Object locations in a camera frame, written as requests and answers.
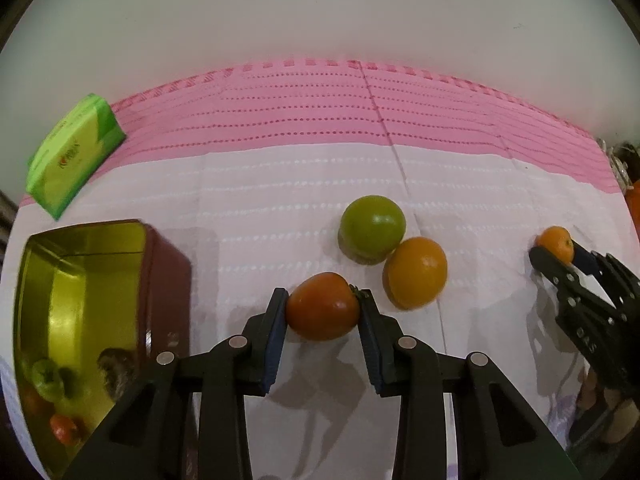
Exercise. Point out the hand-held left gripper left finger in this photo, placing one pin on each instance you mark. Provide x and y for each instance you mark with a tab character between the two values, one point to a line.
276	340

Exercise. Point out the green tomato with calyx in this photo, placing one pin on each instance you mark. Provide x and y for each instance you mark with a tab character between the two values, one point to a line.
47	379

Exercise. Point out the pink and purple checked tablecloth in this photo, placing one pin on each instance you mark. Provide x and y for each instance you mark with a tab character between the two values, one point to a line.
300	170

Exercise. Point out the green tissue pack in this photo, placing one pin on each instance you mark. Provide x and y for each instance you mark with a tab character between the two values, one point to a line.
70	165

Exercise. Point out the brown wooden furniture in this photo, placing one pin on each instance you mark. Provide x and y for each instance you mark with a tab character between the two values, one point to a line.
5	210

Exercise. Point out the smooth green tomato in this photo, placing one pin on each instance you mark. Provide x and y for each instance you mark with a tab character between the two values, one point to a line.
372	227

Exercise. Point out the shiny clutter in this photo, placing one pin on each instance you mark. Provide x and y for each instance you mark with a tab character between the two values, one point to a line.
620	160

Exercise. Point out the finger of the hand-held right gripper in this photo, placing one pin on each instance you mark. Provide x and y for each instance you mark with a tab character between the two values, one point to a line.
585	259
550	265

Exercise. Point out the gold metal tin box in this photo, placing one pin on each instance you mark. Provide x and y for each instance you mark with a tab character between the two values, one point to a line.
75	300

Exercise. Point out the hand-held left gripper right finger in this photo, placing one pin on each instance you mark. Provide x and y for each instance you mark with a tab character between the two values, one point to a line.
370	350

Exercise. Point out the dark brown wrinkled fruit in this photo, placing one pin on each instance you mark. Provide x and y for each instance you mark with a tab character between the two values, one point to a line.
116	367

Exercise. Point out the person's right hand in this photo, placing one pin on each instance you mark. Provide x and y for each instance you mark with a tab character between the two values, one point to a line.
622	415

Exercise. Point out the orange round object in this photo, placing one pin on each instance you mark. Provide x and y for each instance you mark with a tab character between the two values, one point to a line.
635	205

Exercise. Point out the red tomato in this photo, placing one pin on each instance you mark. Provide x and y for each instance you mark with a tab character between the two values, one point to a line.
322	305
65	429

